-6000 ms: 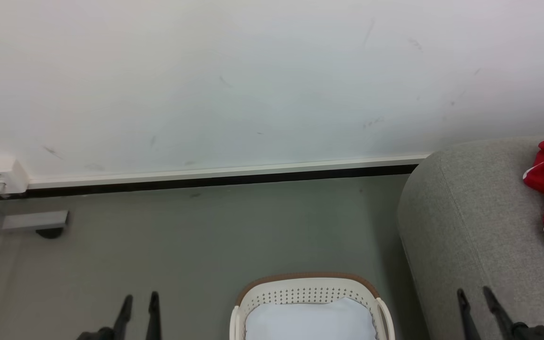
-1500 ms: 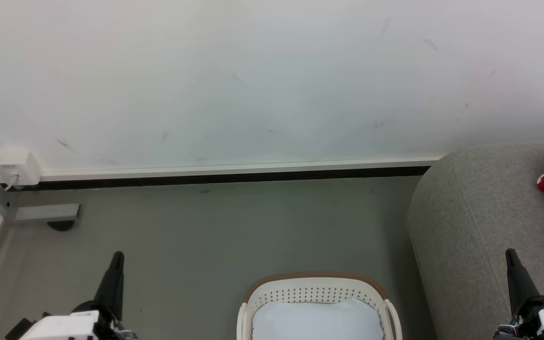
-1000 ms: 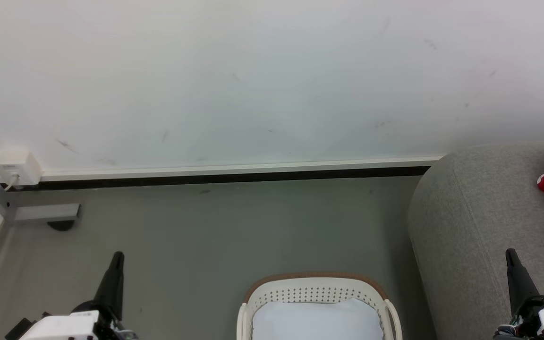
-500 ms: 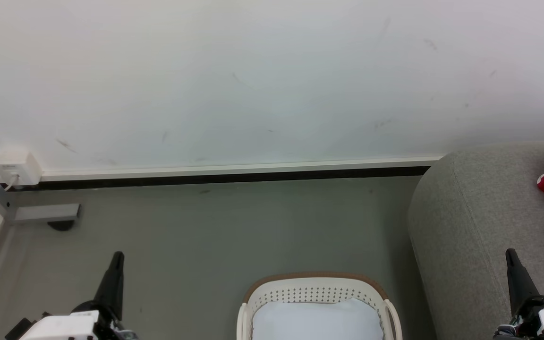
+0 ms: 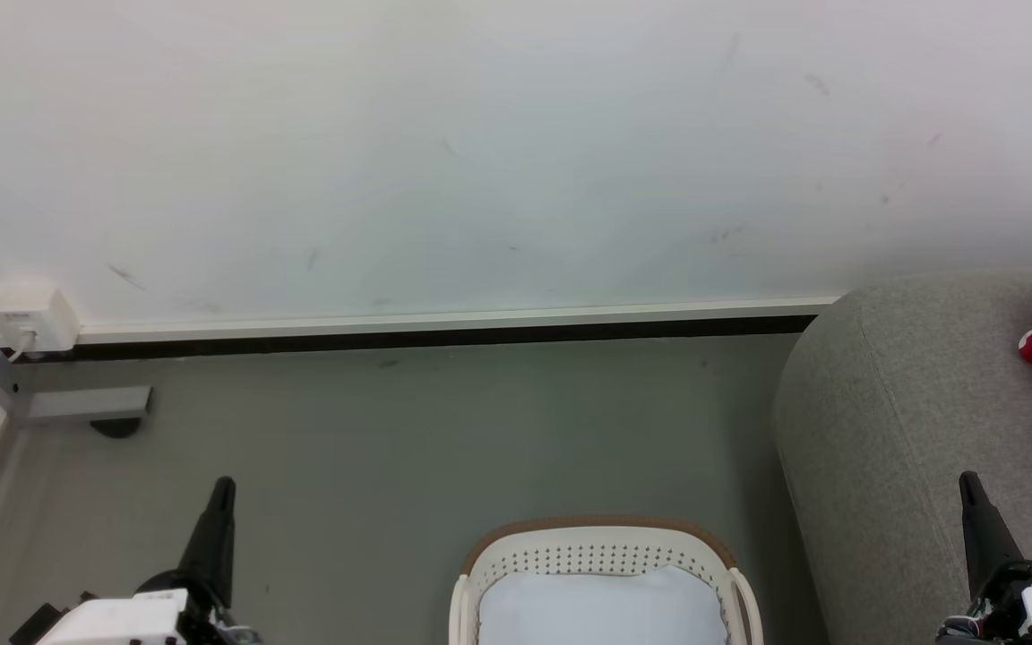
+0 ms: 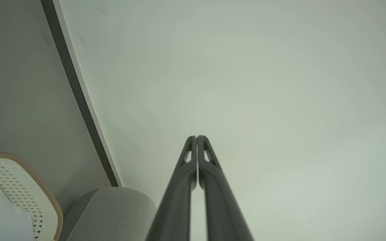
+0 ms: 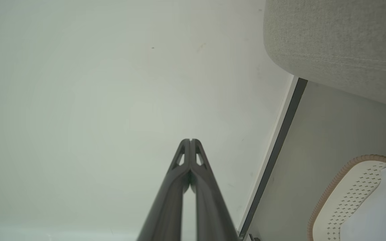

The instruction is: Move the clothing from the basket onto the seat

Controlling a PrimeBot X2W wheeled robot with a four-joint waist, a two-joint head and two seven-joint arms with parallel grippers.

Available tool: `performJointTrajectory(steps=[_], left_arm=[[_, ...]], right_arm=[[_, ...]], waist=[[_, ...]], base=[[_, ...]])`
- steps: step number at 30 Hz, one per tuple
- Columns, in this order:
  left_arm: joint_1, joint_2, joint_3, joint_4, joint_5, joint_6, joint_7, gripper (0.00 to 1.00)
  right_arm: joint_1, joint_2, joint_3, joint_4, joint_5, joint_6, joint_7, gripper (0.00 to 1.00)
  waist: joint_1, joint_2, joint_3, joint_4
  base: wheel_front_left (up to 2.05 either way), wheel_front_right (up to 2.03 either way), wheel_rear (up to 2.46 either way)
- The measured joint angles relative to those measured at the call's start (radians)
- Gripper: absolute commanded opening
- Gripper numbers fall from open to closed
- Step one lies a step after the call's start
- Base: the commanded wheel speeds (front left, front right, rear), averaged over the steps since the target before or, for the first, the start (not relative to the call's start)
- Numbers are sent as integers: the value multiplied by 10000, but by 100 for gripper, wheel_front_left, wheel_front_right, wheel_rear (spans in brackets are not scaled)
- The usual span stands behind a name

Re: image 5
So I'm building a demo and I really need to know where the grey fabric sofa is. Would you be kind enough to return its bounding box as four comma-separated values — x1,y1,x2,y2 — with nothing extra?
772,272,1032,645

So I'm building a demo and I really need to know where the grey metal frame foot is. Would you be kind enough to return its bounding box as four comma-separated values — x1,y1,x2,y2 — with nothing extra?
0,283,155,428

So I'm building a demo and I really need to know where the white wall socket box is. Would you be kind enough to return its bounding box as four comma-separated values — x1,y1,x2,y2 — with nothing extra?
0,281,81,353

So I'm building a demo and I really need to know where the white cloth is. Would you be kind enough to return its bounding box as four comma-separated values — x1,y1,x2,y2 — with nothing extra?
477,564,731,645

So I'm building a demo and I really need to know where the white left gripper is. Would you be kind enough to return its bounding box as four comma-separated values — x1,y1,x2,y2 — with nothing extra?
36,477,237,645

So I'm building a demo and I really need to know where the white baseboard strip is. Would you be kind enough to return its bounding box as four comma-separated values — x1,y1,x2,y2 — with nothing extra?
75,295,842,346

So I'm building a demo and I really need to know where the white laundry basket brown rim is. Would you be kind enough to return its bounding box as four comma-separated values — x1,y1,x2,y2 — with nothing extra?
448,516,765,645

